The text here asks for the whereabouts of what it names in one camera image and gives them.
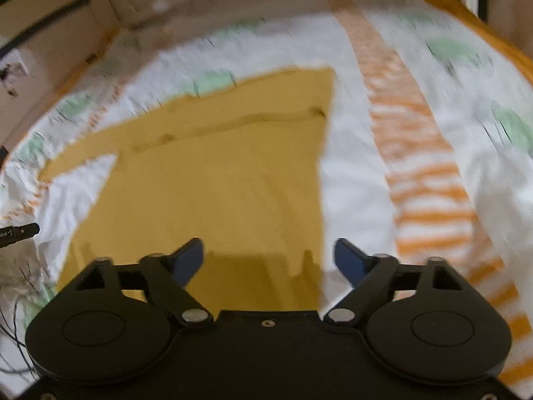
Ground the white patterned duvet cover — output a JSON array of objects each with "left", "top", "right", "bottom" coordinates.
[{"left": 1, "top": 0, "right": 532, "bottom": 398}]

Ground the light wooden bed frame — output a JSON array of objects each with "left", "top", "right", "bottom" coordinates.
[{"left": 1, "top": 0, "right": 532, "bottom": 154}]

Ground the mustard yellow knit sweater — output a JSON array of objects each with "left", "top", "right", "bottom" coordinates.
[{"left": 41, "top": 67, "right": 335, "bottom": 312}]

